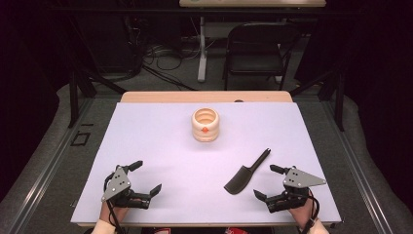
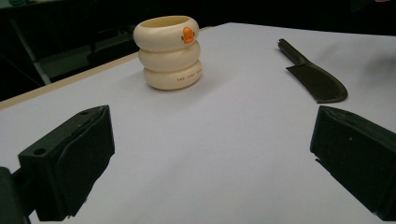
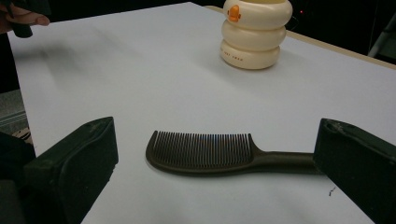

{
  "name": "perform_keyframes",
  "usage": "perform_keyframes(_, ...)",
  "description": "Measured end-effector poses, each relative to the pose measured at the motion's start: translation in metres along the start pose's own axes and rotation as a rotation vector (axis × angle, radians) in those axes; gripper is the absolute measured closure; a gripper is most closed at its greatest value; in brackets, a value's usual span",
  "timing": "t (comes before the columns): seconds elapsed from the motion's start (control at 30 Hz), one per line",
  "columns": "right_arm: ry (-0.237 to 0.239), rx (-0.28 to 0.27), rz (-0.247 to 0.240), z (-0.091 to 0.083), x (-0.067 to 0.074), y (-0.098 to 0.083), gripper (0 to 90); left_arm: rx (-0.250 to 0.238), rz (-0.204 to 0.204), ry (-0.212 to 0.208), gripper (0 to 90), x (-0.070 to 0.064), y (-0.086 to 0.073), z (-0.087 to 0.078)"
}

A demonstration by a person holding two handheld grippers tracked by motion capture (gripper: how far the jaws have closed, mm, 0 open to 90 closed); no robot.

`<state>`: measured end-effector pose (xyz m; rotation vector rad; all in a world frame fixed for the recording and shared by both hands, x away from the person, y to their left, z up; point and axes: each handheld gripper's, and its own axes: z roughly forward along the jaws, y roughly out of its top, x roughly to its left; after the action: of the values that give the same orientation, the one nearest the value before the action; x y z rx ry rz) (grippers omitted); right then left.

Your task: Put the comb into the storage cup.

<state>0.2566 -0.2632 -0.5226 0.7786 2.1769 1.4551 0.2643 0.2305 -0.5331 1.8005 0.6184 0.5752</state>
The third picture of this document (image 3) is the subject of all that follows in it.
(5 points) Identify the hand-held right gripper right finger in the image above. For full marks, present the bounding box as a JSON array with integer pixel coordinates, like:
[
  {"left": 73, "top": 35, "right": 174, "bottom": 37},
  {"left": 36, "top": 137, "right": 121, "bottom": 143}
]
[{"left": 312, "top": 118, "right": 396, "bottom": 224}]

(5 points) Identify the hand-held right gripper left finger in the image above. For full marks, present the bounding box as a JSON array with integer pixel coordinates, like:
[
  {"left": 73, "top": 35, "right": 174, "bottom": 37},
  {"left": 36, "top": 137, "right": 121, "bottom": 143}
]
[{"left": 22, "top": 116, "right": 120, "bottom": 224}]

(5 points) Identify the white table mat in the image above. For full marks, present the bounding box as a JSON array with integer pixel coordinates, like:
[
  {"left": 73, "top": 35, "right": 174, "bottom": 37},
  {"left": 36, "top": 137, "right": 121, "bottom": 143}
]
[{"left": 7, "top": 2, "right": 396, "bottom": 224}]

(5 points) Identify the cream ringed duck cup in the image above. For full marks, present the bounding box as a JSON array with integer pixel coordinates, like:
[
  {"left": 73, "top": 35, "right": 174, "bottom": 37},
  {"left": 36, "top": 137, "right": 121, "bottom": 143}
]
[{"left": 219, "top": 0, "right": 293, "bottom": 70}]

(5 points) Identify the metal floor rail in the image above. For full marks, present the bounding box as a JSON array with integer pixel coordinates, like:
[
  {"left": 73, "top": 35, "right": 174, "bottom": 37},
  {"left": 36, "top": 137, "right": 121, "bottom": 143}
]
[{"left": 0, "top": 110, "right": 30, "bottom": 129}]

